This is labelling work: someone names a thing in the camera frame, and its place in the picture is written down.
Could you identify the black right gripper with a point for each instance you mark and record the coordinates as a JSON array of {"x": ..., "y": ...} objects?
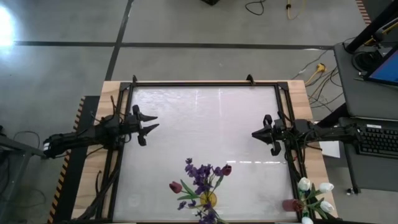
[{"x": 278, "y": 132}]

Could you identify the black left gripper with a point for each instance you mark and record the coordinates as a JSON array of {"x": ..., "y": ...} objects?
[{"x": 132, "y": 124}]

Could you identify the red artificial tulip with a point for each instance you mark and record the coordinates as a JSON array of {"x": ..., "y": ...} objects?
[
  {"x": 226, "y": 170},
  {"x": 175, "y": 187}
]

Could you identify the purple flower sprig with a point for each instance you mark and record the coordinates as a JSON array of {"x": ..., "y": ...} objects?
[
  {"x": 199, "y": 174},
  {"x": 206, "y": 217}
]

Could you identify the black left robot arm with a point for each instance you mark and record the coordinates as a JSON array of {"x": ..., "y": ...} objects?
[{"x": 77, "y": 138}]

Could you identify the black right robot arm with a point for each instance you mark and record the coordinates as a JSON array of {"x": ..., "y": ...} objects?
[{"x": 326, "y": 135}]

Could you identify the pink glass vase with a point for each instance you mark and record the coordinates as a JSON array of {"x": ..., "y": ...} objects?
[{"x": 289, "y": 205}]

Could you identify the yellow textured glass vase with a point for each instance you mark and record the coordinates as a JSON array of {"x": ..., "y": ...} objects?
[{"x": 209, "y": 199}]

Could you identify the wooden table board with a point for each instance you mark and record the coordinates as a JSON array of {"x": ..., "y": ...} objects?
[{"x": 107, "y": 90}]

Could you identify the white paper sheet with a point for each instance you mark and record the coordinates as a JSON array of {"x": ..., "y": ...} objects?
[{"x": 331, "y": 149}]

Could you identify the yellow power plug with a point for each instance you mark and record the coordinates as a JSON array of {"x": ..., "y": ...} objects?
[{"x": 321, "y": 68}]

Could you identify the grey side desk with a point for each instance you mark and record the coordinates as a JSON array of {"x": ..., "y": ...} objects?
[{"x": 351, "y": 93}]

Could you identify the black hazard striped base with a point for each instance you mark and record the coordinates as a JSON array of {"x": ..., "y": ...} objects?
[{"x": 71, "y": 186}]

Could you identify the black computer keyboard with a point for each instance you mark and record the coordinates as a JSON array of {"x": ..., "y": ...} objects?
[{"x": 377, "y": 141}]

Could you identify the grey metal stand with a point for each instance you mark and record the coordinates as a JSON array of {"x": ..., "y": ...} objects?
[{"x": 18, "y": 146}]

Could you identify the black support pole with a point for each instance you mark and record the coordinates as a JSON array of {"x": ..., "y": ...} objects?
[{"x": 370, "y": 28}]

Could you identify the orange striped floor strip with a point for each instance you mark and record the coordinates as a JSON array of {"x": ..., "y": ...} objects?
[{"x": 363, "y": 11}]

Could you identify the black aluminium table frame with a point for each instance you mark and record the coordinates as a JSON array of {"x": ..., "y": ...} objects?
[{"x": 202, "y": 84}]

